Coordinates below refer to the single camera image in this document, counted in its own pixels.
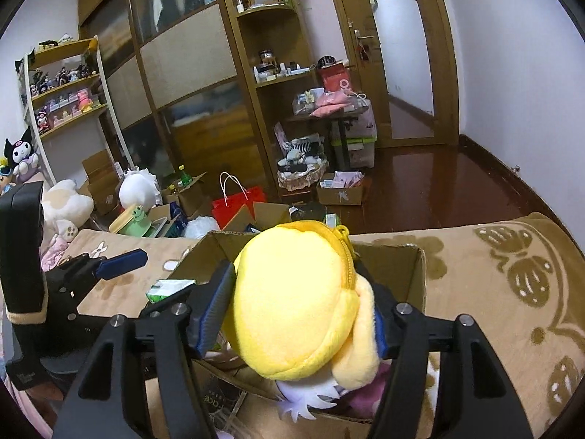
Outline cardboard box with bottles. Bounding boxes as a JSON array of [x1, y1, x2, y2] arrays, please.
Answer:
[[162, 171, 208, 218]]

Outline red paper bag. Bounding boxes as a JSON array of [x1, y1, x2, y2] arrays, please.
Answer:
[[211, 172, 268, 230]]

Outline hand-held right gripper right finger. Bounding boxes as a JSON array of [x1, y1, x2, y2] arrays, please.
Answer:
[[361, 279, 533, 439]]

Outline wooden wardrobe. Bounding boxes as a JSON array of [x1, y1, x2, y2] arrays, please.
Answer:
[[78, 0, 270, 202]]

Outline small dark table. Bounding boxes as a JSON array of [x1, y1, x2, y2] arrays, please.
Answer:
[[286, 105, 371, 170]]

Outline yellow container lid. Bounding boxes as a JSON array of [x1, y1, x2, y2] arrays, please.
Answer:
[[109, 213, 135, 234]]

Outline flat open cardboard box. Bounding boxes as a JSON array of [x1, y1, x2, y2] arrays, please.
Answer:
[[222, 201, 293, 234]]

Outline red gift bag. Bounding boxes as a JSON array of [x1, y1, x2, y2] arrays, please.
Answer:
[[318, 63, 352, 94]]

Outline white plastic bag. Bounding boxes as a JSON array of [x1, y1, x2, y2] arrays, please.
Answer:
[[183, 216, 222, 239]]

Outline wooden corner shelf unit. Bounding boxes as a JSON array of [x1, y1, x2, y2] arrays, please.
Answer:
[[215, 0, 330, 193]]

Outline green frog toy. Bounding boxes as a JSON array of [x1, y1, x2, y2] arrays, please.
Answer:
[[127, 206, 151, 236]]

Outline black eared plush doll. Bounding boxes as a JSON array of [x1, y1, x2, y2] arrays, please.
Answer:
[[4, 125, 39, 179]]

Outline green tissue packet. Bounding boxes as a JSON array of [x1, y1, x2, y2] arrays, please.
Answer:
[[145, 279, 197, 303]]

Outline yellow plush doll white hair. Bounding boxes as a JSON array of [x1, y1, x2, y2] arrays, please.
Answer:
[[233, 219, 385, 421]]

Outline small cardboard box pink items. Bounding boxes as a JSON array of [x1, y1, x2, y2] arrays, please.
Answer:
[[316, 171, 366, 206]]

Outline lace trimmed basket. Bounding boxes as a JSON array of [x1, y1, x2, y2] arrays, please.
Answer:
[[276, 160, 330, 191]]

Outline black packet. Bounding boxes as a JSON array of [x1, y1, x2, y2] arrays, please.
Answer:
[[194, 366, 250, 426]]

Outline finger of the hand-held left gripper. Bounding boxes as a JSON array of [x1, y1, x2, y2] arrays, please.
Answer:
[[137, 284, 202, 320], [57, 248, 149, 285]]

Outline white round plush toy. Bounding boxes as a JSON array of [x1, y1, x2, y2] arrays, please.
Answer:
[[116, 168, 163, 213]]

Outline tall cardboard box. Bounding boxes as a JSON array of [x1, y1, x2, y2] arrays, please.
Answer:
[[81, 150, 126, 215]]

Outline row of small figurines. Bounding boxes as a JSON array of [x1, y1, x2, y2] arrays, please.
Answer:
[[30, 61, 99, 94]]

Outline wooden door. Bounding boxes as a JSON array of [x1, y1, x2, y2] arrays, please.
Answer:
[[322, 0, 460, 149]]

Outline metal door handle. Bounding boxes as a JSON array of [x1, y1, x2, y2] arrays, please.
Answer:
[[350, 27, 380, 62]]

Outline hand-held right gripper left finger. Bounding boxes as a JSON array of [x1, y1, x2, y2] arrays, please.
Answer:
[[52, 260, 237, 439]]

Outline striped cloth pile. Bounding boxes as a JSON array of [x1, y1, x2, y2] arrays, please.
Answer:
[[280, 135, 327, 165]]

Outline wall shelf rack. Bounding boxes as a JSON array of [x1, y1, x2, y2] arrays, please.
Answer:
[[18, 37, 135, 175]]

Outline pink cloth pile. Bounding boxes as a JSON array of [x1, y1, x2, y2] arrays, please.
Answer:
[[310, 91, 362, 117]]

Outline clear plastic storage bin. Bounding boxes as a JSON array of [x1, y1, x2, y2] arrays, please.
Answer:
[[331, 105, 378, 170]]

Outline purple plush toy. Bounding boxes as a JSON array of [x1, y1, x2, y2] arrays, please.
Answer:
[[338, 366, 389, 419]]

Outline cream plush toy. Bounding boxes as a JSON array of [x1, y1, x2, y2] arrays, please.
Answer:
[[41, 179, 94, 243]]

